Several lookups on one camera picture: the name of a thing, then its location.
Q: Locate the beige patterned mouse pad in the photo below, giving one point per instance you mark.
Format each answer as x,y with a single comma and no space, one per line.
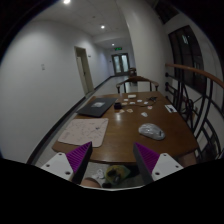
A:
80,131

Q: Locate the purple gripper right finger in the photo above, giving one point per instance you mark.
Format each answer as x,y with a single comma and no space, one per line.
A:
154,166

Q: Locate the beige side door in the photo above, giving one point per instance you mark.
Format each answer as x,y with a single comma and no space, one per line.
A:
84,70

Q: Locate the wooden armchair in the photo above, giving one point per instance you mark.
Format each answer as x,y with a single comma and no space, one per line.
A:
135,84

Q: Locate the yellow-green bag under table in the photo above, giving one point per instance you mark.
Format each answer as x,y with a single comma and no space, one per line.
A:
115,174

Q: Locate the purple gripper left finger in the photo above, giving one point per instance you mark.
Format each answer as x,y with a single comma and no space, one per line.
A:
70,166

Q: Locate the glass double door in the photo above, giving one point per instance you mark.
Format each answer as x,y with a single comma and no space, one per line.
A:
120,63

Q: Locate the wooden stair handrail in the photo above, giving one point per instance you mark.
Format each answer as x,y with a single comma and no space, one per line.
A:
198,71

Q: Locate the green exit sign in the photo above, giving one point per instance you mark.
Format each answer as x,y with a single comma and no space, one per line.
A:
118,48

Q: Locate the white booklet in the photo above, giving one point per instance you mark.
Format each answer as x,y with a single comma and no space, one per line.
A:
171,108

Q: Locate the dark window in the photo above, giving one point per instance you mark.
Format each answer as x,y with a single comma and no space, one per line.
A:
186,51

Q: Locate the black metal railing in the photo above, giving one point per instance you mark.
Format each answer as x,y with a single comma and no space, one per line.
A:
203,113

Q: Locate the grey computer mouse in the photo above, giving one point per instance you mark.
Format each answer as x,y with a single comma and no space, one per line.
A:
152,131

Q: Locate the small black box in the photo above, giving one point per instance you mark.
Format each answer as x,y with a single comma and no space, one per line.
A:
117,106

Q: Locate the white card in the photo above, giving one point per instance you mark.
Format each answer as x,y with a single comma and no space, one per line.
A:
131,96

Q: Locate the dark closed laptop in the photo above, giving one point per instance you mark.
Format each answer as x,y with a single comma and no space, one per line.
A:
97,107

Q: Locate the white wrapped packet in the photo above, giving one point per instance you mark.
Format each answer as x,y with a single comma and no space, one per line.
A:
144,114

